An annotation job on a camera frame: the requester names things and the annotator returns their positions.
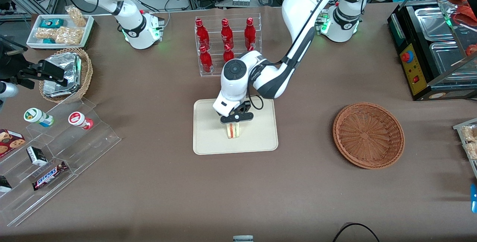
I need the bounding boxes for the light wicker basket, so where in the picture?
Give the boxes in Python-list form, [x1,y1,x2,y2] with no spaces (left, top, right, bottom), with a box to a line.
[39,47,94,104]

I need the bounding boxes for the clear acrylic tiered shelf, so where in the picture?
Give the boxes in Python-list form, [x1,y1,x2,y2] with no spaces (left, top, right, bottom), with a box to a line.
[0,97,122,227]

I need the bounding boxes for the triangular sandwich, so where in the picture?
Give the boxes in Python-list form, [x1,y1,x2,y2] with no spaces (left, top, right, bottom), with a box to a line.
[225,122,241,139]

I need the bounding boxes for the clear bag of nuts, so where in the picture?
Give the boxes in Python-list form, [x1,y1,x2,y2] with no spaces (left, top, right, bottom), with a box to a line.
[55,26,83,45]
[35,28,56,40]
[65,5,88,28]

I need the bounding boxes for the glass display cover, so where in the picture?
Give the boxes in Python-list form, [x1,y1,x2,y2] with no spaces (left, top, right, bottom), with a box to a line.
[427,0,477,86]

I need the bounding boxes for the Snickers chocolate bar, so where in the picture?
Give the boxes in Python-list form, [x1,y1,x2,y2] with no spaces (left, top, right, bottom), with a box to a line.
[32,161,69,191]

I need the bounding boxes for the small black white carton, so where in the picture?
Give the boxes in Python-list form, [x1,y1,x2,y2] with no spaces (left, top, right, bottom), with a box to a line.
[26,146,48,167]

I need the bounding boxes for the black food warmer appliance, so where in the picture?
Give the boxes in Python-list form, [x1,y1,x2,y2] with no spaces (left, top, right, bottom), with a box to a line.
[387,3,477,102]

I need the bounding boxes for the brown wicker basket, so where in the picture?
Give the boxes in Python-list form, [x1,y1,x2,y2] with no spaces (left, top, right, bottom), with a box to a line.
[333,102,405,170]

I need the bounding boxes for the chocolate chip cookie box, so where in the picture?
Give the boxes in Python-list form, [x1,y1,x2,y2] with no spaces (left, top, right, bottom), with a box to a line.
[0,128,26,158]

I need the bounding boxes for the cream plastic tray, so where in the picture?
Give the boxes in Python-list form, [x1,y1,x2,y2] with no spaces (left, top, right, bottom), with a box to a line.
[193,99,279,155]

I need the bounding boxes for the white rectangular snack tray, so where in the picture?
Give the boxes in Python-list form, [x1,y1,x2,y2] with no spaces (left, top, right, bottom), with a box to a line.
[26,14,94,48]

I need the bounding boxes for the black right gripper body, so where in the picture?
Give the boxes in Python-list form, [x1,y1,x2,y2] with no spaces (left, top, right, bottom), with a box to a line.
[0,50,29,86]

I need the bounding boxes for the red lidded yogurt bottle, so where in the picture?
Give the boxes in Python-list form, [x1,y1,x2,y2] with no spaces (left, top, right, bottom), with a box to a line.
[68,111,94,130]

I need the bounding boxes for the steel food pan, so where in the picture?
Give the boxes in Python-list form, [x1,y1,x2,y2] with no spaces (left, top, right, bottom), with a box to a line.
[414,7,453,41]
[430,42,477,80]

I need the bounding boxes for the aluminium foil container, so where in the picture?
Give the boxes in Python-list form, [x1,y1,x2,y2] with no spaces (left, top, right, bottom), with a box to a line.
[43,53,82,98]

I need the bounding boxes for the clear acrylic bottle rack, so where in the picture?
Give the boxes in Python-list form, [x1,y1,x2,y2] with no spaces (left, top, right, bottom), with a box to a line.
[195,13,262,78]

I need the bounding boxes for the green lidded yogurt bottle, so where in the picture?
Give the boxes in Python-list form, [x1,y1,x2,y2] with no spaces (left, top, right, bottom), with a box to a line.
[24,108,54,128]

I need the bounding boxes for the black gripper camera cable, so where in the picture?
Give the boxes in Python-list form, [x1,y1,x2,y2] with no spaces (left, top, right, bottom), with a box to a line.
[248,93,265,110]

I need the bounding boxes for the wrapped rice snack pack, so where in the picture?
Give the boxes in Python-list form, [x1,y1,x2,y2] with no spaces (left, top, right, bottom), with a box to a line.
[464,142,477,160]
[461,125,477,142]

